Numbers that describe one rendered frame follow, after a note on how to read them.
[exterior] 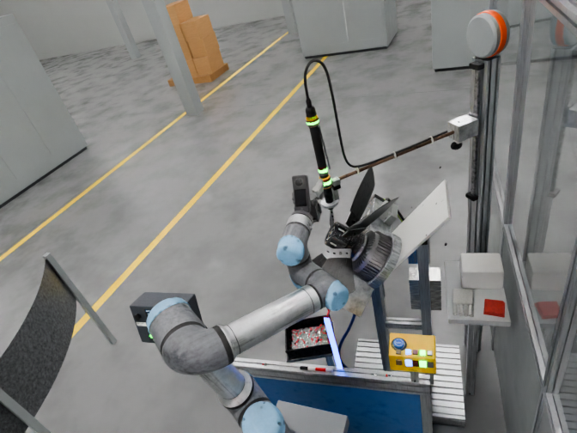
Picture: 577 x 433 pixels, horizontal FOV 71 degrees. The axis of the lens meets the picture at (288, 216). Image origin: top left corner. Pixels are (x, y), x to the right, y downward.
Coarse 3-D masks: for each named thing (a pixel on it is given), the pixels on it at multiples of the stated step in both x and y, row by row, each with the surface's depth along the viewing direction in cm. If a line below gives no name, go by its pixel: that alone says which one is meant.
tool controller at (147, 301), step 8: (144, 296) 174; (152, 296) 173; (160, 296) 172; (168, 296) 171; (176, 296) 170; (184, 296) 169; (192, 296) 169; (136, 304) 169; (144, 304) 168; (152, 304) 167; (192, 304) 168; (136, 312) 170; (144, 312) 168; (136, 320) 172; (144, 320) 170; (144, 328) 172; (144, 336) 174
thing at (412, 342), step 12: (396, 336) 149; (408, 336) 148; (420, 336) 147; (432, 336) 146; (408, 348) 144; (420, 348) 143; (432, 348) 142; (420, 360) 141; (432, 360) 139; (432, 372) 144
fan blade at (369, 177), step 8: (368, 168) 179; (368, 176) 185; (368, 184) 189; (360, 192) 184; (368, 192) 192; (360, 200) 187; (368, 200) 194; (352, 208) 183; (360, 208) 188; (360, 216) 189
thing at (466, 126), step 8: (456, 120) 164; (464, 120) 162; (472, 120) 161; (448, 128) 166; (456, 128) 161; (464, 128) 161; (472, 128) 162; (448, 136) 168; (456, 136) 163; (464, 136) 162; (472, 136) 164
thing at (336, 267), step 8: (328, 264) 172; (336, 264) 170; (344, 264) 169; (328, 272) 168; (336, 272) 166; (344, 272) 164; (352, 272) 163; (344, 280) 160; (352, 280) 159; (352, 288) 154
